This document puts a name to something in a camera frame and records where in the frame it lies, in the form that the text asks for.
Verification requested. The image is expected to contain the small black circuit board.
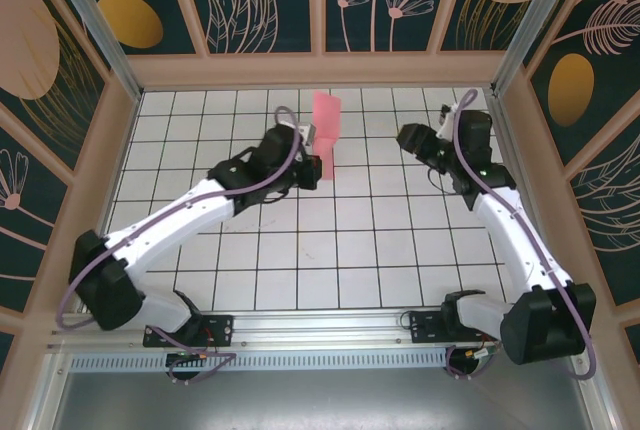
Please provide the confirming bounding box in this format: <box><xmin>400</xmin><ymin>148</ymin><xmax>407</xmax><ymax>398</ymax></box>
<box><xmin>166</xmin><ymin>348</ymin><xmax>217</xmax><ymax>367</ymax></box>

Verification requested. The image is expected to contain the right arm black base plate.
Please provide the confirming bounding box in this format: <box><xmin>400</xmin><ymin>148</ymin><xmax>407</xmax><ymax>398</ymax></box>
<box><xmin>408</xmin><ymin>310</ymin><xmax>499</xmax><ymax>346</ymax></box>

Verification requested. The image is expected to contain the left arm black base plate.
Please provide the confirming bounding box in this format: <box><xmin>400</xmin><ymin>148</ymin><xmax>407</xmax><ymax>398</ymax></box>
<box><xmin>143</xmin><ymin>314</ymin><xmax>235</xmax><ymax>349</ymax></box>

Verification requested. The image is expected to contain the long aluminium mounting rail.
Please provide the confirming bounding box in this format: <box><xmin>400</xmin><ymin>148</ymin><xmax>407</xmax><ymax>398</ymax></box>
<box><xmin>47</xmin><ymin>302</ymin><xmax>599</xmax><ymax>351</ymax></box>

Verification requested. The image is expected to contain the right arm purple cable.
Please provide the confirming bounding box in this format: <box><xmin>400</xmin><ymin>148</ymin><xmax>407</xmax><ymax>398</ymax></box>
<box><xmin>446</xmin><ymin>89</ymin><xmax>600</xmax><ymax>382</ymax></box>

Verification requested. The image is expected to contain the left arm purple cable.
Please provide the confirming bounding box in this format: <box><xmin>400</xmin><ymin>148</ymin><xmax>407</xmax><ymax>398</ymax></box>
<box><xmin>55</xmin><ymin>105</ymin><xmax>306</xmax><ymax>386</ymax></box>

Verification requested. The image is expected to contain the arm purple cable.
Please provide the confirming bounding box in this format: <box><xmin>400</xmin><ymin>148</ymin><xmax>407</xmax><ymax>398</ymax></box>
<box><xmin>55</xmin><ymin>105</ymin><xmax>306</xmax><ymax>386</ymax></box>
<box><xmin>446</xmin><ymin>89</ymin><xmax>600</xmax><ymax>382</ymax></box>

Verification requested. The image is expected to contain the grey slotted cable duct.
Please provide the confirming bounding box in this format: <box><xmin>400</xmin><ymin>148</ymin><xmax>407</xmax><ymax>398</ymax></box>
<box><xmin>69</xmin><ymin>353</ymin><xmax>451</xmax><ymax>372</ymax></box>

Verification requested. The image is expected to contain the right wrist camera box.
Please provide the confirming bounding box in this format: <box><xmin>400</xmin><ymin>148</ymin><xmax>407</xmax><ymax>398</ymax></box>
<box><xmin>435</xmin><ymin>103</ymin><xmax>460</xmax><ymax>140</ymax></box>

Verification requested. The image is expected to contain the pink square paper sheet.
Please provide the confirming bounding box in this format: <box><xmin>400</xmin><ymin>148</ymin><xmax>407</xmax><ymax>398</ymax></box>
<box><xmin>311</xmin><ymin>90</ymin><xmax>344</xmax><ymax>181</ymax></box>

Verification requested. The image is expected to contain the aluminium corner post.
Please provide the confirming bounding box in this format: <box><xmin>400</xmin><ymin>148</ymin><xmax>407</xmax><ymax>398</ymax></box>
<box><xmin>42</xmin><ymin>0</ymin><xmax>144</xmax><ymax>101</ymax></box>
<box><xmin>489</xmin><ymin>0</ymin><xmax>576</xmax><ymax>97</ymax></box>

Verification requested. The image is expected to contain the yellow plug connector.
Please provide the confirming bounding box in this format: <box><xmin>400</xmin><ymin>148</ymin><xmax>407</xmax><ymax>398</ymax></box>
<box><xmin>462</xmin><ymin>344</ymin><xmax>501</xmax><ymax>362</ymax></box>

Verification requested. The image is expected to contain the grey metal sheet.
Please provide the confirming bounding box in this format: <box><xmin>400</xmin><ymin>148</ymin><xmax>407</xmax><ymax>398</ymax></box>
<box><xmin>49</xmin><ymin>369</ymin><xmax>601</xmax><ymax>430</ymax></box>

